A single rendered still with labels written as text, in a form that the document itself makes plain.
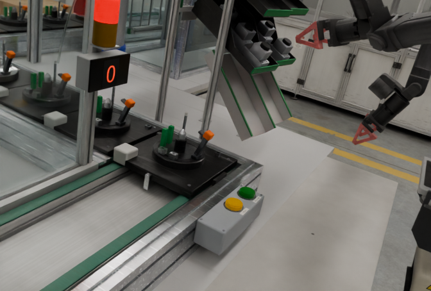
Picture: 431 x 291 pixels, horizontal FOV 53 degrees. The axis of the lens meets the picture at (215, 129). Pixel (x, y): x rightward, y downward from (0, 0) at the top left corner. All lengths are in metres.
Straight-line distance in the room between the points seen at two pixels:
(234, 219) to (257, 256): 0.13
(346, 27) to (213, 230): 0.57
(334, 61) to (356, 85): 0.36
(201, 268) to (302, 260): 0.25
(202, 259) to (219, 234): 0.10
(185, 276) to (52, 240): 0.28
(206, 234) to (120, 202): 0.22
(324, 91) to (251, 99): 3.82
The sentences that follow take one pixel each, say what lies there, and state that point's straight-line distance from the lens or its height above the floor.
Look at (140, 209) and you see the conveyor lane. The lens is 1.03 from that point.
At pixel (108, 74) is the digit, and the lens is 0.97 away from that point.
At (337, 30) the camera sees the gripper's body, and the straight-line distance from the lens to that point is 1.13.
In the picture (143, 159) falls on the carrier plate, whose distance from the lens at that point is 1.12.
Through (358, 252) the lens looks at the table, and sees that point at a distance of 1.20.
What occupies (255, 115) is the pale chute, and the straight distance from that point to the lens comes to 1.38.
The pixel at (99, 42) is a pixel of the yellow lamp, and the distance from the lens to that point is 0.96.
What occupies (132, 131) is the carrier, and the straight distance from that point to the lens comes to 1.27.
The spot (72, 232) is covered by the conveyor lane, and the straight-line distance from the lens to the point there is 0.95.
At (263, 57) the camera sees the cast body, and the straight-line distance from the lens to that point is 1.24.
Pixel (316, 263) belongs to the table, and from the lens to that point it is 1.11.
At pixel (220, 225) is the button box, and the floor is 0.96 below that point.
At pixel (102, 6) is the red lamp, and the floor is 1.34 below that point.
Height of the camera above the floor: 1.50
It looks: 23 degrees down
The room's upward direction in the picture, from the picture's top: 12 degrees clockwise
